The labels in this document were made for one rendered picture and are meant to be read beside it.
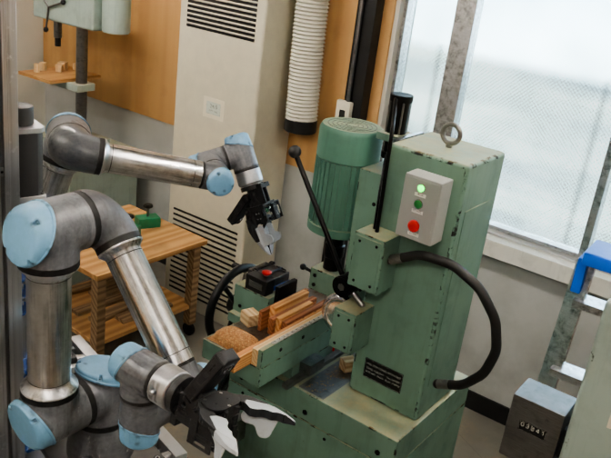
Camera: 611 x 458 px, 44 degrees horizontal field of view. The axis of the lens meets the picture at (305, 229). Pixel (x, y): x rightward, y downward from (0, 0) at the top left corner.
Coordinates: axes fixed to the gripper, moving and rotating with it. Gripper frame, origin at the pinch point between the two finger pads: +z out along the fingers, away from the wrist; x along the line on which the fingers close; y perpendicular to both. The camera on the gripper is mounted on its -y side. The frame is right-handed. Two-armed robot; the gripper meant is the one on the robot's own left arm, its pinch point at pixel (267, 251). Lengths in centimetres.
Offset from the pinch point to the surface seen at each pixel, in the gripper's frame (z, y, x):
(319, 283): 13.5, 11.6, 4.6
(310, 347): 29.5, 8.8, -4.4
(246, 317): 15.9, -3.4, -13.0
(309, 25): -80, -45, 116
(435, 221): 1, 63, -8
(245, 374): 28.0, 4.2, -27.2
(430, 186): -7, 64, -8
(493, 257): 40, 1, 128
